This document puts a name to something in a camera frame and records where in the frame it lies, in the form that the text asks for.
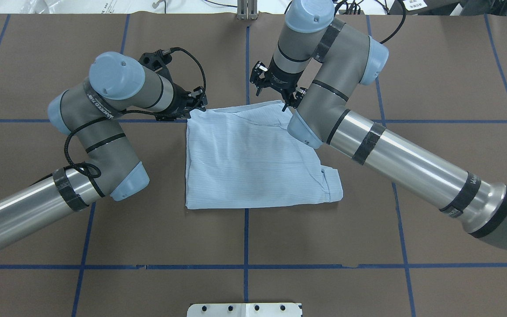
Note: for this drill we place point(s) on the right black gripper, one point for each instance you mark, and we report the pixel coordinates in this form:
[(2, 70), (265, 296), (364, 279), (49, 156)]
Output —
[(281, 78)]

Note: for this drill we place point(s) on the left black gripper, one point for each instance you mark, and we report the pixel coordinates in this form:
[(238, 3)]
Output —
[(180, 101)]

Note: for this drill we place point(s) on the light blue button shirt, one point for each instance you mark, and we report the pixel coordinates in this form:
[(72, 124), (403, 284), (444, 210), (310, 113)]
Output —
[(244, 157)]

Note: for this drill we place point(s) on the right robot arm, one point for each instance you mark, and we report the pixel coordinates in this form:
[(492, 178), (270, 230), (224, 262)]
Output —
[(318, 62)]

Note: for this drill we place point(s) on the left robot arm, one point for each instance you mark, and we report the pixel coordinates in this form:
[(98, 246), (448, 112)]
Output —
[(167, 84)]

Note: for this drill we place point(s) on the clear plastic bag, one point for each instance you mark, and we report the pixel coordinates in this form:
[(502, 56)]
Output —
[(68, 6)]

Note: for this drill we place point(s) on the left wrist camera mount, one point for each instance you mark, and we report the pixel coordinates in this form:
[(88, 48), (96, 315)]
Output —
[(157, 62)]

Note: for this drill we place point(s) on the aluminium frame post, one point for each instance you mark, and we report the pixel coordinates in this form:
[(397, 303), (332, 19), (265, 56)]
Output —
[(247, 10)]

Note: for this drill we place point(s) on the white camera mast pedestal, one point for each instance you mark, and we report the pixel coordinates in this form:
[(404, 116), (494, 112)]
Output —
[(260, 309)]

